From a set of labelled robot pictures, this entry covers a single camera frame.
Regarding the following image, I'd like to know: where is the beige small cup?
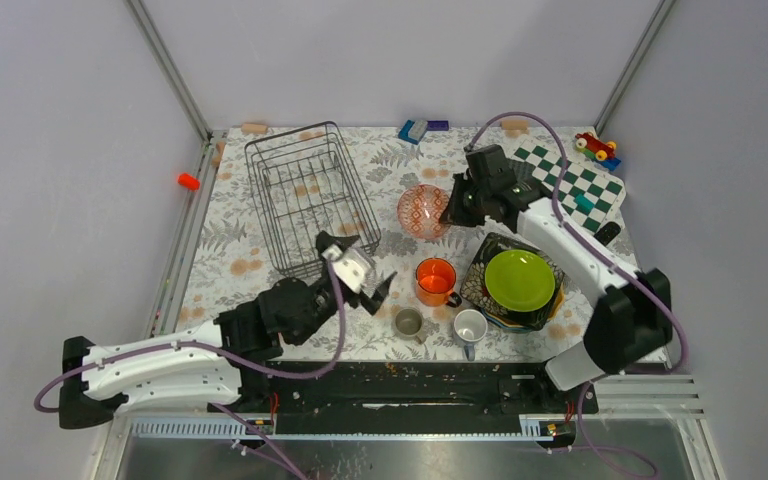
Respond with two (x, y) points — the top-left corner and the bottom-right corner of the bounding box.
(393, 308), (427, 344)

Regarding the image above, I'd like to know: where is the orange cup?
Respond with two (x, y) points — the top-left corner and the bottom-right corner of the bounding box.
(415, 258), (463, 308)

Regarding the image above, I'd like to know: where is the blue white patterned bowl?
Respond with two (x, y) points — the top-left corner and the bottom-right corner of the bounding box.
(397, 184), (450, 241)

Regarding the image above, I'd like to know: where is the black square plate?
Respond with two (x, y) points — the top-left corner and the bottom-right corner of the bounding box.
(459, 233), (565, 314)

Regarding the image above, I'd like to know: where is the green utensil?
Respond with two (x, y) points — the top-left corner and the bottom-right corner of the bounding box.
(484, 250), (556, 312)

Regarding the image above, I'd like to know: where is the grey cup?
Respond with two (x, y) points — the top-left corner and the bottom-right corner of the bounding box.
(452, 309), (488, 361)

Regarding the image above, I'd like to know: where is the blue dotted plate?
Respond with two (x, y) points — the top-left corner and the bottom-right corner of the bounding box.
(481, 310), (533, 333)

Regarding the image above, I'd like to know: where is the yellow dotted plate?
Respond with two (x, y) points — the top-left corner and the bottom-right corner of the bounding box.
(491, 291), (564, 331)

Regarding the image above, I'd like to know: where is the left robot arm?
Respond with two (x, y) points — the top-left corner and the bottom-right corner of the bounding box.
(55, 232), (394, 430)

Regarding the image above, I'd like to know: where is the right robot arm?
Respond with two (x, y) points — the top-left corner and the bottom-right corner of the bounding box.
(440, 145), (673, 412)

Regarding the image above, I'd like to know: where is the tan wooden block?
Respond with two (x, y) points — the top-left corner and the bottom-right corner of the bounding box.
(240, 123), (269, 135)
(499, 119), (530, 132)

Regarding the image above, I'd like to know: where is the floral table mat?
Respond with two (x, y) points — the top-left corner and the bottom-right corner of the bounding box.
(168, 125), (669, 364)

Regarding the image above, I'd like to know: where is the purple lego brick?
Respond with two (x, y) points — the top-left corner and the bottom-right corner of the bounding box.
(427, 120), (450, 132)

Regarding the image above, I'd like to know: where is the teal small block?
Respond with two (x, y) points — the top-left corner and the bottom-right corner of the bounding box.
(574, 194), (595, 214)

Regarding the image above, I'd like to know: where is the blue grey lego brick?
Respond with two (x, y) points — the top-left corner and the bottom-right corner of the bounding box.
(397, 120), (428, 145)

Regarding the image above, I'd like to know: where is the green white checkerboard mat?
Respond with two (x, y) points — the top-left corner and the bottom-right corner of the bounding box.
(513, 140), (626, 233)

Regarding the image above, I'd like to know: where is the colourful toy car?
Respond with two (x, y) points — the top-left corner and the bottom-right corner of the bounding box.
(575, 132), (622, 172)

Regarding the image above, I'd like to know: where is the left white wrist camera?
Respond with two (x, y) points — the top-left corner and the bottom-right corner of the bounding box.
(321, 244), (376, 294)

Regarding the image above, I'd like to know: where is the black wire dish rack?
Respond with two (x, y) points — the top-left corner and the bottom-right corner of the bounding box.
(243, 121), (381, 280)

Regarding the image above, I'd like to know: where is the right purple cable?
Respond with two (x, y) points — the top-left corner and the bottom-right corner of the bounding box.
(468, 111), (690, 478)

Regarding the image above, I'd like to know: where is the purple cable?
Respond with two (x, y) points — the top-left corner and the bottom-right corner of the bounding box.
(468, 111), (690, 478)
(32, 254), (349, 480)

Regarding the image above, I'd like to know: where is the orange red wall button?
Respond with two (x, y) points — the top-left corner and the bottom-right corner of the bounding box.
(177, 173), (201, 191)

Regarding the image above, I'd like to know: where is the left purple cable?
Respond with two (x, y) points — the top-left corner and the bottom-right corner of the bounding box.
(32, 254), (349, 480)

